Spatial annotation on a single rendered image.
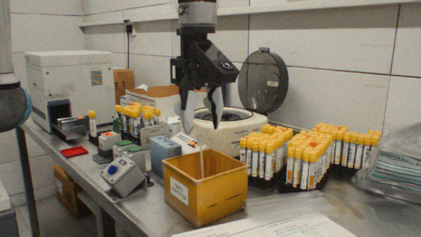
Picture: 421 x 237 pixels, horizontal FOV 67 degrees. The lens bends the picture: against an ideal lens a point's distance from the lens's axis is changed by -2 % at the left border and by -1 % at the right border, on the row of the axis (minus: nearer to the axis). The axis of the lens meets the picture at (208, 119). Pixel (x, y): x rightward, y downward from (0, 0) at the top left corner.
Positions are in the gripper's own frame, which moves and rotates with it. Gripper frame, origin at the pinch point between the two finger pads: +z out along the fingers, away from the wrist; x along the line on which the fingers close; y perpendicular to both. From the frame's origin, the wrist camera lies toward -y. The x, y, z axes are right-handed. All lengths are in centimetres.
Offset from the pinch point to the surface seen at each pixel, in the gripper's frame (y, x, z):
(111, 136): 37.6, 6.7, 10.4
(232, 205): -6.7, -2.2, 15.7
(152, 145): 20.7, 1.7, 9.2
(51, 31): 211, -14, -22
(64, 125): 65, 13, 12
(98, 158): 38.0, 10.8, 16.3
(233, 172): -6.7, -2.5, 8.3
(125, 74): 116, -31, 2
